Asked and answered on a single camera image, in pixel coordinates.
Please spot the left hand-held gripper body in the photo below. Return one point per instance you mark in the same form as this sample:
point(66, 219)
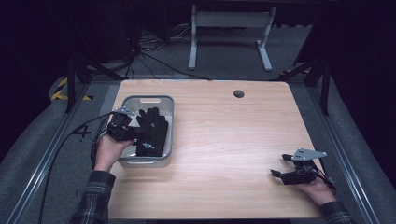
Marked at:
point(120, 127)

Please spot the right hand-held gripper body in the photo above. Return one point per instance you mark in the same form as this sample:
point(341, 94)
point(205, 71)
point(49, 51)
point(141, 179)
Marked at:
point(306, 154)

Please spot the white bin with grey rim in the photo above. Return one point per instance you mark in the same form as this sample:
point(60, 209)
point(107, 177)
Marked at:
point(166, 105)

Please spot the person's left hand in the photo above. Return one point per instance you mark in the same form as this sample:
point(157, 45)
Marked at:
point(107, 154)

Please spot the person's right hand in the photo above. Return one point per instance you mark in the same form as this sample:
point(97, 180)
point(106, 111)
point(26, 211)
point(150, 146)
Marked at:
point(320, 191)

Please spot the grey tape strip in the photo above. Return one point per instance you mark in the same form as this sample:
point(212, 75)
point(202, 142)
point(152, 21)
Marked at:
point(331, 180)

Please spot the black metal stand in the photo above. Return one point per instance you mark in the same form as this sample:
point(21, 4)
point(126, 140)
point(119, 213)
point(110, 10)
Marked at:
point(74, 74)
point(322, 77)

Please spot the yellow black hazard tape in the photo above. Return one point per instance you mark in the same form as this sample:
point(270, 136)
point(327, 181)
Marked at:
point(60, 90)

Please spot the round grey table grommet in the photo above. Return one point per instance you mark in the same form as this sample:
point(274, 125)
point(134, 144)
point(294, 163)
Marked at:
point(238, 94)

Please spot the aluminium floor rail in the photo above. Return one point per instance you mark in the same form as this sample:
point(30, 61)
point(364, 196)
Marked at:
point(46, 158)
point(342, 146)

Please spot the white metal desk frame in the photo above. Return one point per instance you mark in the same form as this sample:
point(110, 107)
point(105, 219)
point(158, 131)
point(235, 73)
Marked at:
point(230, 20)

